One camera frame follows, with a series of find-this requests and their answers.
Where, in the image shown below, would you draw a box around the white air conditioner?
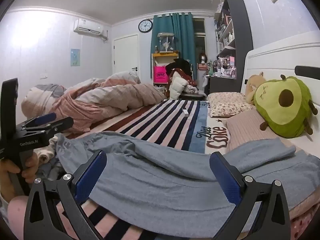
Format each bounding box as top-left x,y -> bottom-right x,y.
73,18 -> 104,35

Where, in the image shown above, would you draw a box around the person's pink pajama leg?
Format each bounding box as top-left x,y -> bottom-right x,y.
7,196 -> 33,240

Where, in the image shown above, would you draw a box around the white patterned garment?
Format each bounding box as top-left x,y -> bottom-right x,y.
34,135 -> 59,163

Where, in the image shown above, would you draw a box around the glass fish tank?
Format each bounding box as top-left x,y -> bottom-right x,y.
157,32 -> 175,53

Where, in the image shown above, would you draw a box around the round wall clock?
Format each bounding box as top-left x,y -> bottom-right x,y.
138,19 -> 153,33

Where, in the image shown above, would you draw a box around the dark tall bookshelf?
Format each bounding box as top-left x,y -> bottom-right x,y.
209,0 -> 253,94

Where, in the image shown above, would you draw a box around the white bed headboard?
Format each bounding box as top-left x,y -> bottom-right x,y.
240,42 -> 320,98

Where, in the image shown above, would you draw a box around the yellow topped shelf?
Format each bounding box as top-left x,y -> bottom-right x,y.
152,51 -> 180,85

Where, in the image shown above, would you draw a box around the pile of dark clothes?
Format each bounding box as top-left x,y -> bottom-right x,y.
166,58 -> 198,95

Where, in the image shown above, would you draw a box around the striped printed blanket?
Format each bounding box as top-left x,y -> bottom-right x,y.
32,99 -> 253,240

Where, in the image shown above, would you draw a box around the green avocado plush toy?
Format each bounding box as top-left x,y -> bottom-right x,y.
253,74 -> 318,138

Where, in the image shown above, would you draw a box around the blue-grey pants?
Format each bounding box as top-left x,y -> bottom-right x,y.
56,131 -> 320,230

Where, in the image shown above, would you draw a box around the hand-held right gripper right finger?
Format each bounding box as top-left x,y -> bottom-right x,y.
209,151 -> 292,240

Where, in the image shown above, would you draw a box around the light blue garment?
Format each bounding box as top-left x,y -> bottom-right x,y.
37,159 -> 63,182

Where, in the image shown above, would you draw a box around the pink ribbed pillow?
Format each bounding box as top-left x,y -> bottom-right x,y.
222,109 -> 303,153

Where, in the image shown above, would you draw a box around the brown plush toy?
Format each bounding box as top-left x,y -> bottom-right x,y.
245,72 -> 267,104

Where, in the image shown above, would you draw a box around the teal curtain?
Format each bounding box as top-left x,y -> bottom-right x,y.
150,12 -> 197,79

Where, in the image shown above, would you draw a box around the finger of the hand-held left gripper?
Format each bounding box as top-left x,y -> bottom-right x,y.
17,112 -> 57,127
25,117 -> 75,137

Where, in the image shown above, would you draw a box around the pink and beige duvet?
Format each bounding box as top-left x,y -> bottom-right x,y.
21,70 -> 167,133

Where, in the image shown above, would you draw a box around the pink shopping bag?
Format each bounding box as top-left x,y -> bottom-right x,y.
154,65 -> 168,84

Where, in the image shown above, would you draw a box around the white door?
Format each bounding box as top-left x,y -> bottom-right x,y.
112,34 -> 139,77

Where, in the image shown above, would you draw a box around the small blue wall poster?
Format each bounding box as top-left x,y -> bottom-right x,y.
70,49 -> 80,67

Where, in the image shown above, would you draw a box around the floral pillow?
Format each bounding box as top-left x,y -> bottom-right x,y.
207,92 -> 257,118

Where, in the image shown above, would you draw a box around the window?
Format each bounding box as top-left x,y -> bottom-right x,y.
192,17 -> 207,55

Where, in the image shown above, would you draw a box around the person's left hand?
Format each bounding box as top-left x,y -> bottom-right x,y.
0,154 -> 38,203

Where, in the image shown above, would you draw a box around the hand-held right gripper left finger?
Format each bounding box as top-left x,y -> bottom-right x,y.
24,149 -> 108,240

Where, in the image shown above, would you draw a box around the white puffy jacket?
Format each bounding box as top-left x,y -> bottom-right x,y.
169,76 -> 188,99

